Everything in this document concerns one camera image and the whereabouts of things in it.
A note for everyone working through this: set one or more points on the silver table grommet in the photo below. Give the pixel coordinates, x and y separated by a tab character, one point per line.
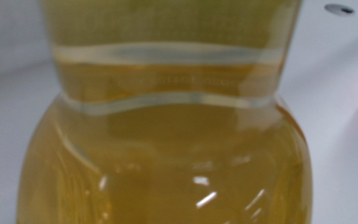
337	8

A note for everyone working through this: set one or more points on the yellow tea bottle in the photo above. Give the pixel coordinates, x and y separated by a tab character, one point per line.
166	149

